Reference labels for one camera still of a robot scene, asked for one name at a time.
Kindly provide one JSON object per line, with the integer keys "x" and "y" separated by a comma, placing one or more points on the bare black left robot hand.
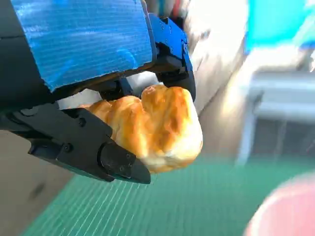
{"x": 73, "y": 37}

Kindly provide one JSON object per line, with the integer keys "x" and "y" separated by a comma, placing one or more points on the long twisted toy bread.
{"x": 157, "y": 123}

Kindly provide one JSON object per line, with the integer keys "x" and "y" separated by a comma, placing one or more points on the pink bowl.
{"x": 290, "y": 209}

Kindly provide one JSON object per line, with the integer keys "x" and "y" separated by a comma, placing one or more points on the green cutting mat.
{"x": 172, "y": 209}

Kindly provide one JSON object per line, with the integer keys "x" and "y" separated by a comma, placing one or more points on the large white mesh cabinet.
{"x": 283, "y": 98}

